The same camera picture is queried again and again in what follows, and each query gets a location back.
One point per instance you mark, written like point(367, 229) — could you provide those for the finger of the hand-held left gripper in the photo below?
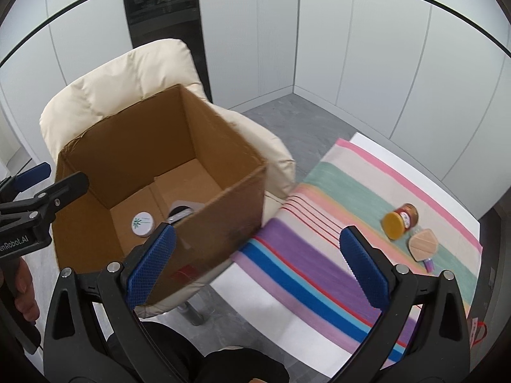
point(34, 175)
point(64, 193)

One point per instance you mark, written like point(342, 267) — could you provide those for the small purple tube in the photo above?
point(429, 265)

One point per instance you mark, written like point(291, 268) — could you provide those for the honey jar yellow lid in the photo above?
point(399, 221)

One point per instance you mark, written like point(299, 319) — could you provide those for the cream padded chair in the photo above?
point(119, 79)

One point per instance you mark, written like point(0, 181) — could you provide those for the beige powder puff pad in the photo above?
point(422, 245)

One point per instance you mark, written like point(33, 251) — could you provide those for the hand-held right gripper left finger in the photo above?
point(151, 265)

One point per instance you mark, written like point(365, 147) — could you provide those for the black and silver object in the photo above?
point(178, 217)

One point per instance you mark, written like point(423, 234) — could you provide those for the person's left hand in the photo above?
point(28, 291)

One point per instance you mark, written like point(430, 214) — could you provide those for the black glossy wall panel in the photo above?
point(167, 28)

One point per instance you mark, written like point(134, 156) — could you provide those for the white round jar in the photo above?
point(143, 222)

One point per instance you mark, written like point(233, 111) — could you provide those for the translucent plastic container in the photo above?
point(191, 203)

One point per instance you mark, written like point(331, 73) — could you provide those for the brown cardboard box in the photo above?
point(239, 191)

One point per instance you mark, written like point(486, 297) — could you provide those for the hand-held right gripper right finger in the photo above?
point(365, 269)

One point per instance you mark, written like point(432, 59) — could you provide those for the striped colourful cloth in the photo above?
point(339, 175)

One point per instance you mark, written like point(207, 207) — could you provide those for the white and red object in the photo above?
point(473, 329)

